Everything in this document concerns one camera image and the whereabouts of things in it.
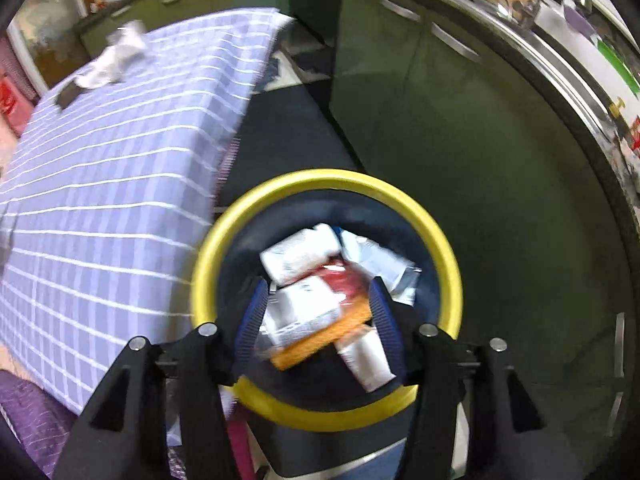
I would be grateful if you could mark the dark green sink cabinet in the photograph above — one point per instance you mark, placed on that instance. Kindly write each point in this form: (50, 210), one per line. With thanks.
(450, 135)

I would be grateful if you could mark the red checked apron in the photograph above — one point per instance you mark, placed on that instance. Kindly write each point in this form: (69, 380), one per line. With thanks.
(12, 100)

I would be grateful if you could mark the white packet bottom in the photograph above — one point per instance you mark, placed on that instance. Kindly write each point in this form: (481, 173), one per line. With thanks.
(367, 360)

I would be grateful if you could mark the purple sponge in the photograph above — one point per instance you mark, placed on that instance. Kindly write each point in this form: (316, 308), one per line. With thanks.
(577, 20)

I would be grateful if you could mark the orange snack packet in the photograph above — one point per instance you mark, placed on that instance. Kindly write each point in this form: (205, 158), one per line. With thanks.
(310, 350)

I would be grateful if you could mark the white rolled packet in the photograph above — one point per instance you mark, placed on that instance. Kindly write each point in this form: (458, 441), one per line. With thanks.
(300, 252)

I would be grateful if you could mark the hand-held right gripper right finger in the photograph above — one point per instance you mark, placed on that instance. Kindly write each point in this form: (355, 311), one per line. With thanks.
(385, 320)

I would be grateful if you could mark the yellow rimmed dark bin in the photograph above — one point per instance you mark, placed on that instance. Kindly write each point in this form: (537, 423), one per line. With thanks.
(325, 180)

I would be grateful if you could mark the white printed box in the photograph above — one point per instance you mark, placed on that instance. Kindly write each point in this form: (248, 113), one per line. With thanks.
(305, 305)

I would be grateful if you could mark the red soda can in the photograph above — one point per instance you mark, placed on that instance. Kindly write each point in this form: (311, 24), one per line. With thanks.
(345, 285)

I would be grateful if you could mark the blue checked tablecloth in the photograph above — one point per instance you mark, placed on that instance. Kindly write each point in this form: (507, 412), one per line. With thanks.
(125, 160)

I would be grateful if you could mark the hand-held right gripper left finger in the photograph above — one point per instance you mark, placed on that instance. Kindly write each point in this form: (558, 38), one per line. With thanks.
(252, 315)

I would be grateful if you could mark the frosted glass door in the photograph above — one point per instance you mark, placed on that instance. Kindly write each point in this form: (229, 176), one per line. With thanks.
(45, 25)

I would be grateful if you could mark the white crumpled cloth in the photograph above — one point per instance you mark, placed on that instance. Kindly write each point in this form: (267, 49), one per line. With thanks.
(120, 55)

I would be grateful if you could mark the purple checked cloth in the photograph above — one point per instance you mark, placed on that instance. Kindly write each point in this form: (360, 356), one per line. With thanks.
(35, 420)

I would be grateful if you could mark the silver white pouch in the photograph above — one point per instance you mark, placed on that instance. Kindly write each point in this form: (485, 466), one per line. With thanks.
(380, 260)

